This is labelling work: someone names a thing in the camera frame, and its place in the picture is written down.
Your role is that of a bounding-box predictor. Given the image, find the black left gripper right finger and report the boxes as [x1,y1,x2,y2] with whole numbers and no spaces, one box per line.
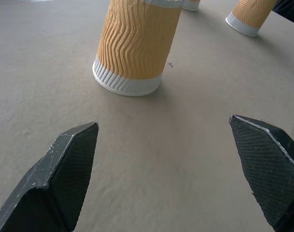
[229,115,294,232]

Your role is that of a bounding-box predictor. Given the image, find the orange ribbed paper cup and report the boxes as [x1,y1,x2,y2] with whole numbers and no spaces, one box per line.
[225,0,278,38]
[92,0,184,97]
[182,0,201,12]

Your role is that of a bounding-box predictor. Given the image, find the dark object at table edge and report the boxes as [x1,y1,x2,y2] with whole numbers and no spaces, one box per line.
[272,0,294,25]

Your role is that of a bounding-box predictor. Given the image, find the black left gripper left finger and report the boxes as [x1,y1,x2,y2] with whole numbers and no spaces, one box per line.
[0,121,99,232]

